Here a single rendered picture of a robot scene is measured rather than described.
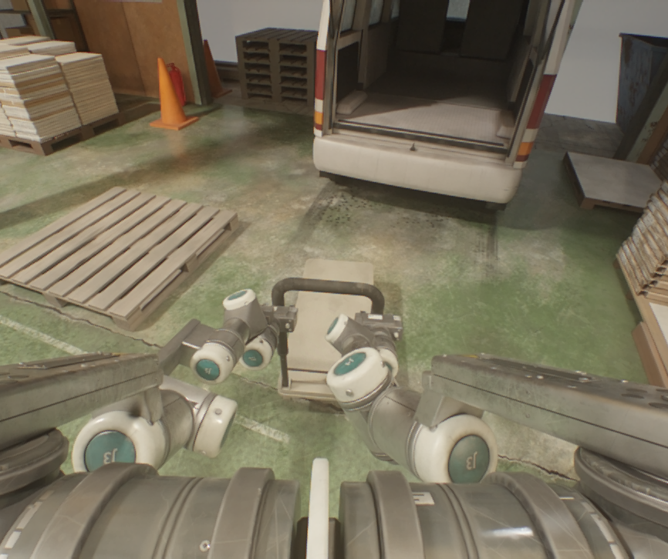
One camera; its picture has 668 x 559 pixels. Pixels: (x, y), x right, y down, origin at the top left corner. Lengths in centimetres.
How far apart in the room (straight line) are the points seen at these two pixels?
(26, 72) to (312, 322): 376
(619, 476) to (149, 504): 27
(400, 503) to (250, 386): 159
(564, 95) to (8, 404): 652
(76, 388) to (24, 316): 225
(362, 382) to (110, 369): 32
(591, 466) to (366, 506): 15
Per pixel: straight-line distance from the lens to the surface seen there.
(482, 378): 37
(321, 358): 161
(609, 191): 402
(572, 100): 659
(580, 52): 647
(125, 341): 216
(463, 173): 265
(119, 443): 50
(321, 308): 181
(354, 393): 56
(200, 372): 79
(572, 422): 32
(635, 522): 29
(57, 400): 34
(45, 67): 482
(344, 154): 276
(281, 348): 133
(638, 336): 256
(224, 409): 65
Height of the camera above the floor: 148
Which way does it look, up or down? 41 degrees down
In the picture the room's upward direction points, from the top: 2 degrees clockwise
